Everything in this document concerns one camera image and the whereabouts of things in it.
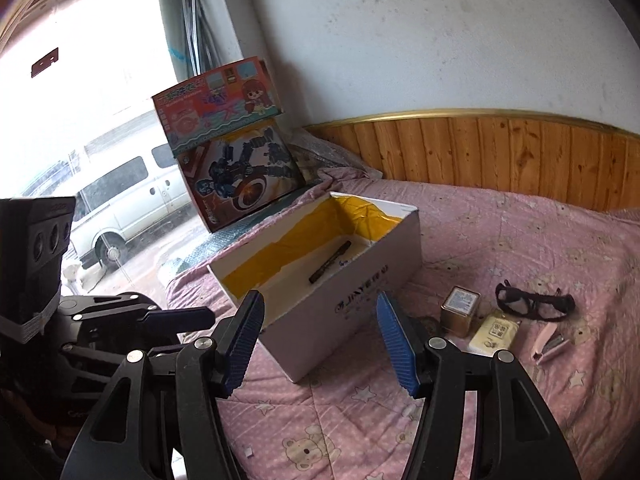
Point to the wooden headboard panel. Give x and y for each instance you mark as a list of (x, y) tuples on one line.
[(570, 160)]

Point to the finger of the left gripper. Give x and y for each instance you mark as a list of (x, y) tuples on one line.
[(167, 322), (100, 317)]

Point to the black marker pen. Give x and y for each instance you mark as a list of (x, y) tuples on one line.
[(315, 277)]

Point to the bubble wrap at headboard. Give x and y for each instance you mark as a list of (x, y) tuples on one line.
[(313, 154)]

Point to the white cardboard box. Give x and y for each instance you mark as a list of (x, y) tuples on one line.
[(304, 323)]

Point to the pink girl toy box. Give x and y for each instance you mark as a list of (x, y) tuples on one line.
[(215, 103)]

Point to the gold square tin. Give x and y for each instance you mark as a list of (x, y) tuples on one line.
[(458, 310)]

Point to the black safety glasses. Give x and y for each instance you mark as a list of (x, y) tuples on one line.
[(533, 306)]

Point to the white van outside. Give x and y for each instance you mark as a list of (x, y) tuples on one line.
[(126, 182)]

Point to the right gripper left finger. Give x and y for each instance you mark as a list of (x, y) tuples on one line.
[(209, 370)]

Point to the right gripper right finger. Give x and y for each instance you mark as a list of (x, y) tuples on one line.
[(431, 369)]

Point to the beige tissue pack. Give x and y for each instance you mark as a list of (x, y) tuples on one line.
[(497, 332)]

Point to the robot toy box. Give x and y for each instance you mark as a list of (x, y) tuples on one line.
[(234, 175)]

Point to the pink stapler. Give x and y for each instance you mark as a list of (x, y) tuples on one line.
[(549, 344)]

